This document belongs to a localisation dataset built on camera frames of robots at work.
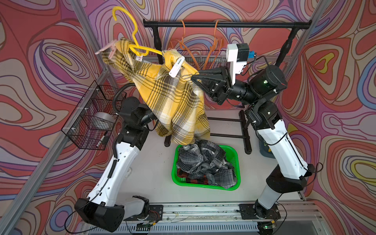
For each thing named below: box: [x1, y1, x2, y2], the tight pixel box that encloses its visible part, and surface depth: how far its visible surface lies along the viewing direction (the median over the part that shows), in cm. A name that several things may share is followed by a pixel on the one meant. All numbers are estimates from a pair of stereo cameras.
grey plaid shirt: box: [176, 140, 237, 189], surface depth 79 cm
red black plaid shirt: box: [176, 168, 210, 185], surface depth 82 cm
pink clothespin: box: [94, 39, 118, 60], surface depth 40 cm
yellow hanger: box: [112, 5, 164, 57], surface depth 37 cm
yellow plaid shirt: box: [102, 38, 211, 145], surface depth 44 cm
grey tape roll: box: [89, 111, 116, 131], surface depth 73 cm
